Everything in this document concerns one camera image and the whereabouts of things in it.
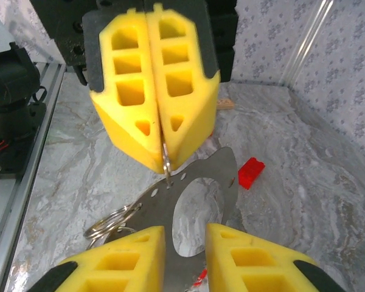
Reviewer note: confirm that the aluminium mounting rail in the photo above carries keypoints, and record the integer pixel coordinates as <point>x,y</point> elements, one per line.
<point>30,182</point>

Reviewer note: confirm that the clear plastic bag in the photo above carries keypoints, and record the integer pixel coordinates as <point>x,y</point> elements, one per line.
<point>158,210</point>

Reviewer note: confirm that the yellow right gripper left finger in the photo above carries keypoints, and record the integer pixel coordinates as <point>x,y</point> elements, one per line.
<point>115,267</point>

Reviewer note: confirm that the small wooden block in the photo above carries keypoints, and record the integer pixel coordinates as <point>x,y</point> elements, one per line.
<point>225,104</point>

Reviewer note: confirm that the red headed key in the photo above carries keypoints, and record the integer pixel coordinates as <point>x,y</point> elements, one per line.
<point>199,278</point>

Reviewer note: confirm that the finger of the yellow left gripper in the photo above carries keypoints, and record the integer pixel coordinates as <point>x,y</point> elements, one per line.
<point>197,115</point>
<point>109,115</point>

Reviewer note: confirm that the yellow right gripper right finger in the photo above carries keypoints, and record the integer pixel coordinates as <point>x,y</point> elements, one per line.
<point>261,267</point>

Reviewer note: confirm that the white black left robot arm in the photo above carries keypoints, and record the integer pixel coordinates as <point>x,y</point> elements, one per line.
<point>9,79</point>

